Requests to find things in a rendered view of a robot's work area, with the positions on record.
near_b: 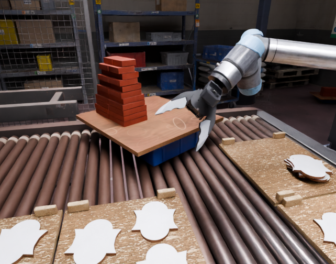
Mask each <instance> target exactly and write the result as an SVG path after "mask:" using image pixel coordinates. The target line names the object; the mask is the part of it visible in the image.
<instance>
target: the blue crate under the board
mask: <svg viewBox="0 0 336 264"><path fill-rule="evenodd" d="M198 134H199V131H197V132H195V133H193V134H191V135H188V136H186V137H184V138H181V139H179V140H177V141H174V142H172V143H170V144H167V145H165V146H163V147H160V148H158V149H156V150H153V151H151V152H148V153H146V154H144V155H141V156H139V158H141V159H142V160H144V161H145V162H147V163H149V164H150V165H152V166H154V167H155V166H157V165H159V164H161V163H163V162H165V161H167V160H169V159H171V158H173V157H175V156H178V155H180V154H182V153H184V152H186V151H188V150H190V149H192V148H194V147H196V143H197V141H198Z"/></svg>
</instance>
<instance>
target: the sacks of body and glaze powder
mask: <svg viewBox="0 0 336 264"><path fill-rule="evenodd" d="M199 64H200V65H201V66H200V67H198V68H199V69H200V70H202V72H201V73H199V75H201V77H200V78H199V79H198V80H199V81H198V87H205V85H206V84H207V83H208V82H209V79H208V77H209V76H210V75H211V73H212V72H213V70H214V69H215V67H216V66H215V65H212V64H208V63H203V62H200V63H199ZM264 66H266V64H265V63H264V62H262V63H261V78H262V77H264V76H265V74H264V72H265V71H266V69H265V68H263V67H264ZM264 82H265V81H264V80H263V79H262V83H264ZM263 86H264V84H262V86H261V89H260V91H262V90H263Z"/></svg>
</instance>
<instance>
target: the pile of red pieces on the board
mask: <svg viewBox="0 0 336 264"><path fill-rule="evenodd" d="M103 58H104V63H99V69H101V70H102V73H101V74H98V79H99V84H97V94H95V96H96V103H95V108H96V112H97V113H99V114H100V115H102V116H104V117H106V118H108V119H110V120H112V121H114V122H116V123H118V124H119V125H121V126H123V127H127V126H130V125H133V124H136V123H140V122H143V121H145V120H148V117H147V110H146V109H147V105H145V100H144V94H142V93H141V83H139V82H138V78H137V77H139V72H138V71H135V67H134V65H136V60H135V59H130V58H125V57H119V56H113V57H103Z"/></svg>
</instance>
